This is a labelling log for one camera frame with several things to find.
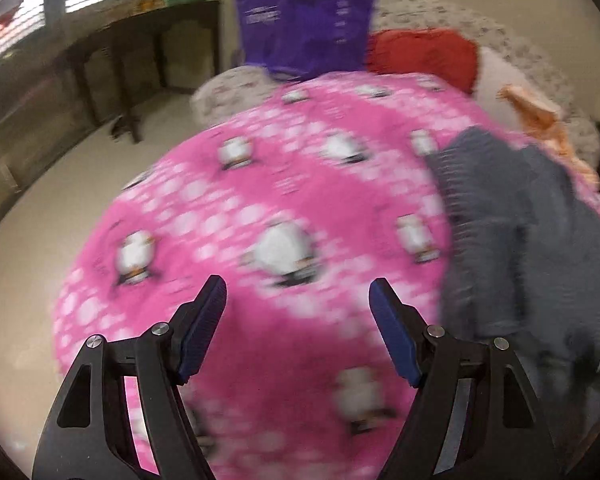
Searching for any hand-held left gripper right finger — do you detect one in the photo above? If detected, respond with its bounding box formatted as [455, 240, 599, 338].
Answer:
[369, 277, 563, 480]

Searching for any floral sofa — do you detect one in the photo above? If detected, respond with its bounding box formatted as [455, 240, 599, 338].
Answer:
[189, 0, 600, 171]

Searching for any dark wooden table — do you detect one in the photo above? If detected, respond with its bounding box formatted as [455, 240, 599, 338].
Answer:
[55, 0, 223, 143]

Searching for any purple tote bag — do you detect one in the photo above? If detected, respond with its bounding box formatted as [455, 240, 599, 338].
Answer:
[230, 0, 381, 81]

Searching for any orange fringed scarf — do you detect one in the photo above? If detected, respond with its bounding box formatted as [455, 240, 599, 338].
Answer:
[497, 84, 600, 191]

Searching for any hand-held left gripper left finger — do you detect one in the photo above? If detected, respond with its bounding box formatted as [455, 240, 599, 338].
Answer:
[31, 275, 228, 480]

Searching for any white pillow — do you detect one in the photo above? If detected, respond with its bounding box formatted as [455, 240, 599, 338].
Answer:
[472, 45, 566, 131]

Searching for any red fringed pillow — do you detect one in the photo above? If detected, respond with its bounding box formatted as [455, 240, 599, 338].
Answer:
[366, 29, 481, 93]

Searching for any pink penguin print blanket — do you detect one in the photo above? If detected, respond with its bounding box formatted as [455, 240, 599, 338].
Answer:
[50, 72, 600, 480]

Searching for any grey striped garment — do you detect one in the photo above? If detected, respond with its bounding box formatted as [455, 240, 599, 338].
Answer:
[425, 126, 600, 401]

